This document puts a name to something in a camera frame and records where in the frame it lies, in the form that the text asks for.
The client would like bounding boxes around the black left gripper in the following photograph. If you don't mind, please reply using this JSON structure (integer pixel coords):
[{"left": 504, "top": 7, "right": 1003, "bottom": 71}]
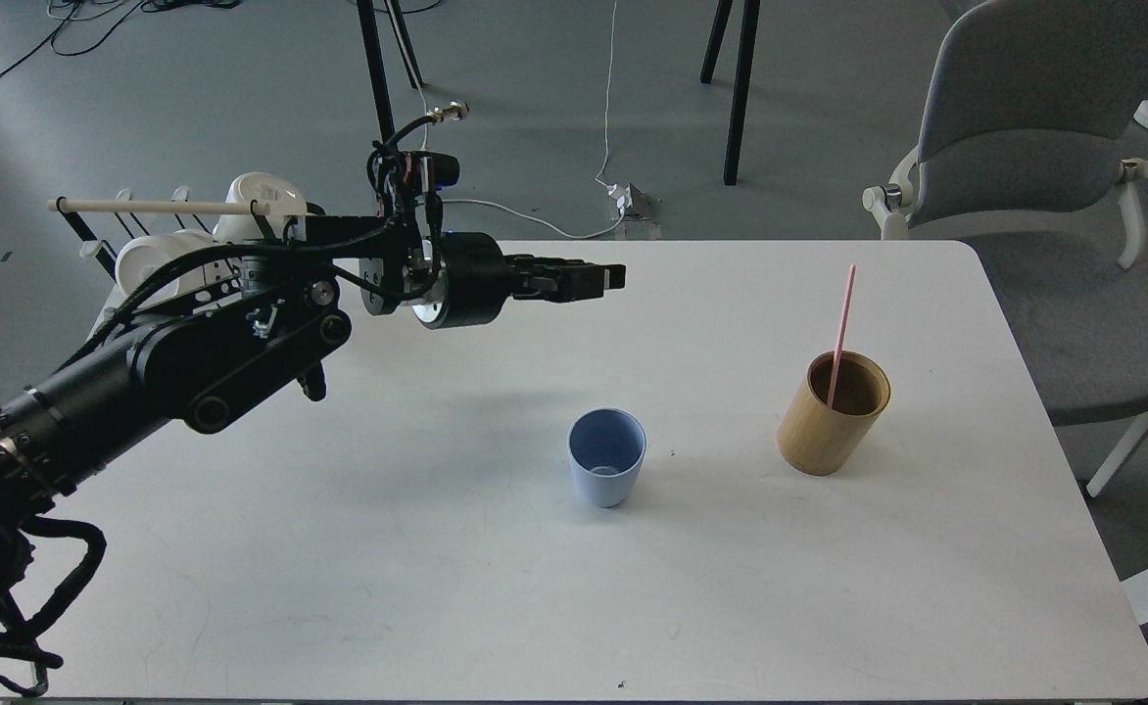
[{"left": 414, "top": 232, "right": 627, "bottom": 330}]

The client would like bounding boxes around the blue plastic cup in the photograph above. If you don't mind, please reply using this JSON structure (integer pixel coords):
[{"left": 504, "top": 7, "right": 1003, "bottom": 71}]
[{"left": 566, "top": 406, "right": 647, "bottom": 508}]

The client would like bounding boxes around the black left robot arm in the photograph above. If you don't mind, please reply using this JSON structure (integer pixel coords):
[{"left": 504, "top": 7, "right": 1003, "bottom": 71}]
[{"left": 0, "top": 102, "right": 625, "bottom": 699}]

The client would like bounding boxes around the white power adapter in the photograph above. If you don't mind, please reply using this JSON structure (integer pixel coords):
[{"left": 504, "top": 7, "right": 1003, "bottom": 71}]
[{"left": 606, "top": 183, "right": 656, "bottom": 222}]

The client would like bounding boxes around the black table leg left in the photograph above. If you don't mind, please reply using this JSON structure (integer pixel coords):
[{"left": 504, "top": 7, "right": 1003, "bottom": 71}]
[{"left": 355, "top": 1, "right": 429, "bottom": 160}]

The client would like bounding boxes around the black table leg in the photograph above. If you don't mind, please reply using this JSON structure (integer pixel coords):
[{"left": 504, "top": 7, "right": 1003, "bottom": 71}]
[
  {"left": 699, "top": 1, "right": 762, "bottom": 187},
  {"left": 355, "top": 1, "right": 429, "bottom": 160}
]

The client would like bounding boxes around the white mug upper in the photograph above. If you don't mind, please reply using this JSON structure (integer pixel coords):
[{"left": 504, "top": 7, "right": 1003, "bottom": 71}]
[{"left": 212, "top": 172, "right": 326, "bottom": 245}]

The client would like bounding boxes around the white mug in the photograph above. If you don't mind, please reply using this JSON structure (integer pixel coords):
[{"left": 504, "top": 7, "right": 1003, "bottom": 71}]
[
  {"left": 212, "top": 172, "right": 326, "bottom": 245},
  {"left": 116, "top": 228, "right": 235, "bottom": 303}
]

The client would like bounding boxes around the bamboo cylinder holder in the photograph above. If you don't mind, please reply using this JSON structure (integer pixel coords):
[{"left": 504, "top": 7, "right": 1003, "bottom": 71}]
[{"left": 776, "top": 353, "right": 891, "bottom": 477}]

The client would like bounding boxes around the black table leg right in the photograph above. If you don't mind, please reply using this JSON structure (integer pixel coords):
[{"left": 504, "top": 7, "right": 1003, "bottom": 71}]
[{"left": 699, "top": 1, "right": 762, "bottom": 187}]

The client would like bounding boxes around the white mug lower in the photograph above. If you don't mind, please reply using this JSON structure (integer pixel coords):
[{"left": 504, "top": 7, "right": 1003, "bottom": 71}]
[{"left": 116, "top": 228, "right": 235, "bottom": 303}]

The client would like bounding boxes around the grey office chair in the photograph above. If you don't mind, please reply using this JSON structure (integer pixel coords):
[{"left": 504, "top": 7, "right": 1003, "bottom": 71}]
[{"left": 862, "top": 1, "right": 1148, "bottom": 498}]

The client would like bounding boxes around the white power cable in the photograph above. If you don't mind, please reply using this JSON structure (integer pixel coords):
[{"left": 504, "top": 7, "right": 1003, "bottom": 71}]
[{"left": 417, "top": 0, "right": 634, "bottom": 241}]

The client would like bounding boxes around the black wire mug rack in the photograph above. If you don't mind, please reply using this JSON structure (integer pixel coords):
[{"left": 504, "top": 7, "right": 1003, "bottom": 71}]
[{"left": 47, "top": 187, "right": 270, "bottom": 290}]

